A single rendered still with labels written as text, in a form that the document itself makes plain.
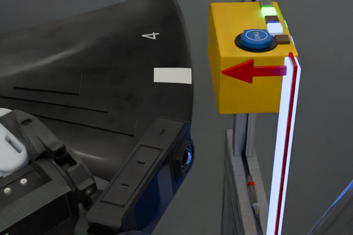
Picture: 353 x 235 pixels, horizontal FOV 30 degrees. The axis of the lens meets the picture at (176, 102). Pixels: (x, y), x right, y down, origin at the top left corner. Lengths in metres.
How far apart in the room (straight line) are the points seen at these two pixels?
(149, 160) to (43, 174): 0.07
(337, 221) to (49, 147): 0.19
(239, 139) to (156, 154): 0.55
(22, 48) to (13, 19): 0.76
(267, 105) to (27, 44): 0.38
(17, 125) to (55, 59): 0.13
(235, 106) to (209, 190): 0.76
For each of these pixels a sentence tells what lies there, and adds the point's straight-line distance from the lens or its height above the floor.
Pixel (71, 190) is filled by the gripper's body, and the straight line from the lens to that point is 0.42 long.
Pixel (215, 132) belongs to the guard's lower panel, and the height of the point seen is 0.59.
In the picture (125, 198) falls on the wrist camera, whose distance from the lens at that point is 0.42.
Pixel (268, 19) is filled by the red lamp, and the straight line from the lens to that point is 0.91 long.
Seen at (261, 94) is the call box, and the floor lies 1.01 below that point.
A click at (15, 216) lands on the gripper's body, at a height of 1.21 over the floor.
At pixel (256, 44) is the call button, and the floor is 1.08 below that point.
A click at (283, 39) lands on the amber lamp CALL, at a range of 0.86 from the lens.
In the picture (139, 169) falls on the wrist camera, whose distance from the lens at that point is 0.43.
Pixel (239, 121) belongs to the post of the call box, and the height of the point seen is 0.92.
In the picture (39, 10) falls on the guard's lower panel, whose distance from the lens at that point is 1.35.
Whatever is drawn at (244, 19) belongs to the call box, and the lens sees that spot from 0.92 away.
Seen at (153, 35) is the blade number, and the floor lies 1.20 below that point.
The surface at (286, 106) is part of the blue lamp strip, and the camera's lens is 0.60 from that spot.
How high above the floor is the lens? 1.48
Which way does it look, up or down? 34 degrees down
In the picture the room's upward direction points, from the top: straight up
